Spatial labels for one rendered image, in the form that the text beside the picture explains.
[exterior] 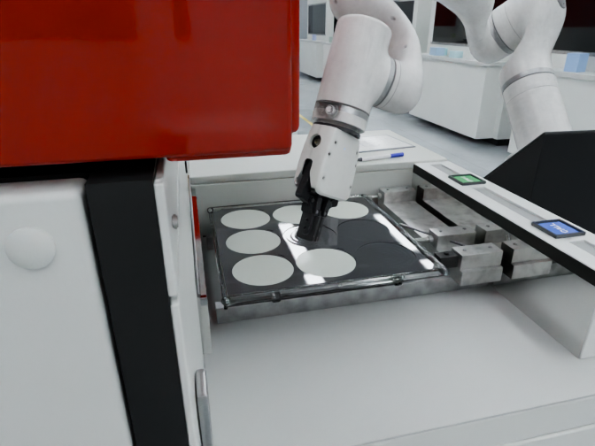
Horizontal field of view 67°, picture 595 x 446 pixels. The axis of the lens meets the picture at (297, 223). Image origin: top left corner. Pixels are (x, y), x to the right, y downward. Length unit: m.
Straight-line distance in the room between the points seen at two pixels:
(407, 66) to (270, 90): 0.59
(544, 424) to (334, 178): 0.44
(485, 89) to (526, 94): 4.27
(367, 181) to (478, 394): 0.59
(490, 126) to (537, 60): 4.38
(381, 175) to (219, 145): 0.96
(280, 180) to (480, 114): 4.60
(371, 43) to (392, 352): 0.45
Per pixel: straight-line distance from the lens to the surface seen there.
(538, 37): 1.28
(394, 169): 1.13
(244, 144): 0.16
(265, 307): 0.76
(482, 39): 1.30
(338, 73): 0.68
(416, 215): 1.03
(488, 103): 5.54
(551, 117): 1.19
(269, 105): 0.16
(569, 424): 0.77
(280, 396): 0.64
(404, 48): 0.78
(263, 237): 0.85
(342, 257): 0.78
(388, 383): 0.66
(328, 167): 0.65
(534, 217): 0.90
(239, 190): 1.02
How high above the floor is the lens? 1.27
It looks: 24 degrees down
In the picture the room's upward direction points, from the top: straight up
